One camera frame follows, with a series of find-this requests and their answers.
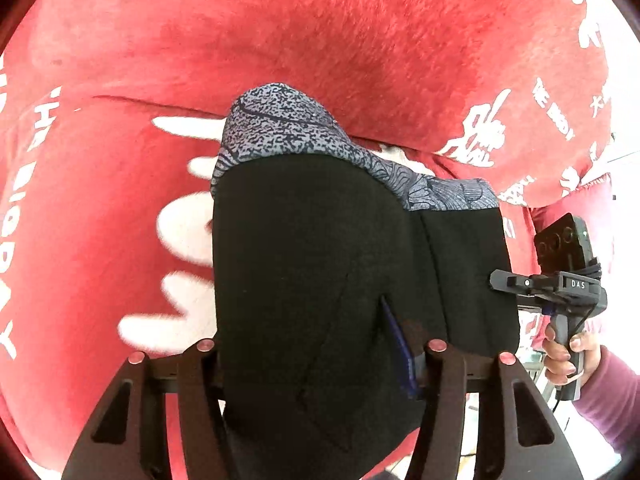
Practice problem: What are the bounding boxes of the person's right forearm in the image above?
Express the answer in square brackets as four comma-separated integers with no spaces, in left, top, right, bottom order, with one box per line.
[574,344,640,457]

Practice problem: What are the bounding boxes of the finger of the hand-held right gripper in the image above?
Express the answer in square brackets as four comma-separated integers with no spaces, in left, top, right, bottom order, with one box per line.
[489,269,543,295]

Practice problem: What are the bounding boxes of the red printed blanket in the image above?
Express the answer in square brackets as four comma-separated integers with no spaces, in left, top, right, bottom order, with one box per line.
[0,0,616,480]

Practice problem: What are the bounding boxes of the black pants with patterned waistband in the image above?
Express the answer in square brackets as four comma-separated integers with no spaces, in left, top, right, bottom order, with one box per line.
[210,82,521,480]

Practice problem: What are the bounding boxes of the person's right hand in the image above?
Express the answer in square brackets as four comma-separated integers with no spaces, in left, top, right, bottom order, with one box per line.
[542,317,604,387]

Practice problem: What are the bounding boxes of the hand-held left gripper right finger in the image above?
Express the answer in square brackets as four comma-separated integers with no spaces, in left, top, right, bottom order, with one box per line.
[380,295,583,480]

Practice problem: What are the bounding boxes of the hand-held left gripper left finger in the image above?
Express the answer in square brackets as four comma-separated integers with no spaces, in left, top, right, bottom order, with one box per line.
[60,340,236,480]

